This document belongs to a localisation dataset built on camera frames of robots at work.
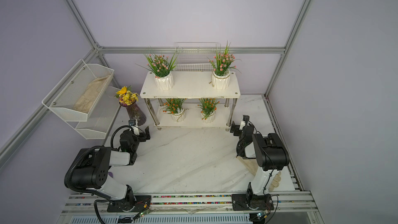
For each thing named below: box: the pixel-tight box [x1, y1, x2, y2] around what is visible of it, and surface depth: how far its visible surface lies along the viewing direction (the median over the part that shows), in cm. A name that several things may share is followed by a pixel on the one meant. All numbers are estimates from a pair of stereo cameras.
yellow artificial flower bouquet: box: [113, 85, 140, 106], surface depth 89 cm
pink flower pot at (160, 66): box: [135, 45, 179, 91], surface depth 71 cm
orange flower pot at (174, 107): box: [159, 98, 190, 123], surface depth 95 cm
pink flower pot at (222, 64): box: [206, 40, 242, 90], surface depth 73 cm
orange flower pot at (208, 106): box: [194, 98, 221, 124], surface depth 92 cm
